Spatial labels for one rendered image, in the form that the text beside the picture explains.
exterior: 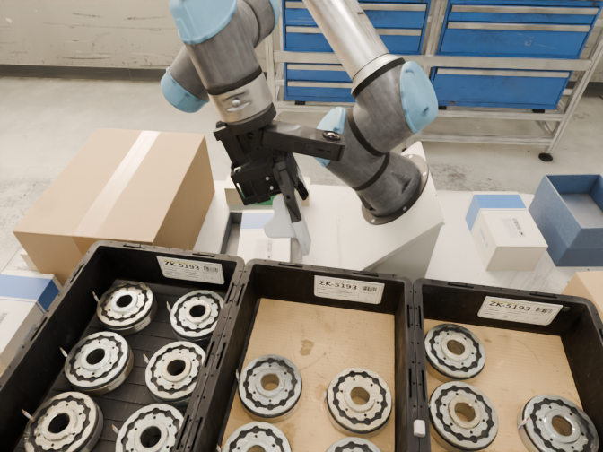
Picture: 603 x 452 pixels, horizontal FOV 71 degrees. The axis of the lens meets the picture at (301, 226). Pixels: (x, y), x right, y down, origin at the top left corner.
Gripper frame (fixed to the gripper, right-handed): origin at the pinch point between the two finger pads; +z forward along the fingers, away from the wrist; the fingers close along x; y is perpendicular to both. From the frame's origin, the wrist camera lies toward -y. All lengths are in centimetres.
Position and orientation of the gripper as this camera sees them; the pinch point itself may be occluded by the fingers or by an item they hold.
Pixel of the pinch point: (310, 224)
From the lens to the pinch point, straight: 67.0
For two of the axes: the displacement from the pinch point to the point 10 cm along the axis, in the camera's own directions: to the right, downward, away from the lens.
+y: -9.5, 2.7, 1.8
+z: 3.2, 7.7, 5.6
